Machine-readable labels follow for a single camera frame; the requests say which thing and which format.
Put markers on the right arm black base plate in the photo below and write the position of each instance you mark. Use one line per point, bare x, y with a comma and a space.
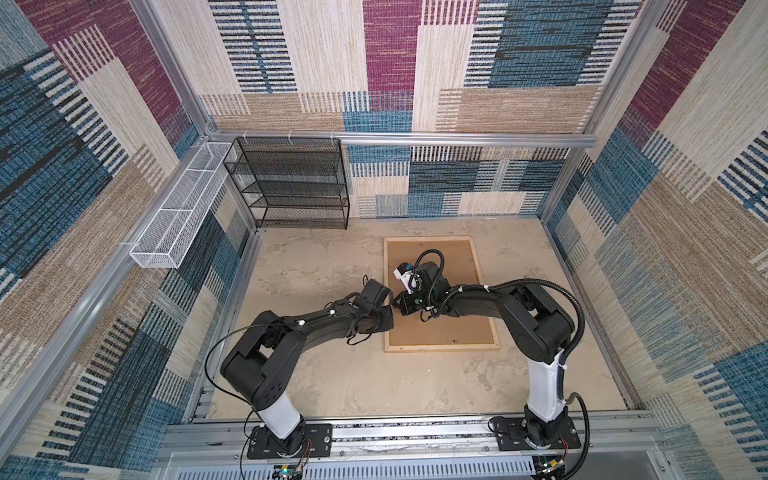
512, 434

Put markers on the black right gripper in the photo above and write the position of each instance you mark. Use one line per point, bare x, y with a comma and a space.
405, 307

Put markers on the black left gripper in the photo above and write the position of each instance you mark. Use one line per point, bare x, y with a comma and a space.
387, 324

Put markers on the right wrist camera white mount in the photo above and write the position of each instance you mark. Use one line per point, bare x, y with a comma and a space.
410, 279

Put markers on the brown cardboard backing board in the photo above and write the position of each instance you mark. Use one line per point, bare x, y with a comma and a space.
468, 330

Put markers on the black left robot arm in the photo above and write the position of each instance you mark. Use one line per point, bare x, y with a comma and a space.
260, 365

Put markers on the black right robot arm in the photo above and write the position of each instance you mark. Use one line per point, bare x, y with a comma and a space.
541, 329

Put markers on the white wire mesh basket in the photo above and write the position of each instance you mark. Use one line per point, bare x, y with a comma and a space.
166, 240

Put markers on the aluminium mounting rail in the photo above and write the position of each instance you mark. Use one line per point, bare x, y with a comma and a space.
621, 445

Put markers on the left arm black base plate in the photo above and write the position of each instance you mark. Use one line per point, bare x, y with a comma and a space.
313, 440

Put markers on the light wooden picture frame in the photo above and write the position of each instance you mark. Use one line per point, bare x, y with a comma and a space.
387, 348

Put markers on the black wire mesh shelf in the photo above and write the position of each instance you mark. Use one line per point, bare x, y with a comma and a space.
291, 182

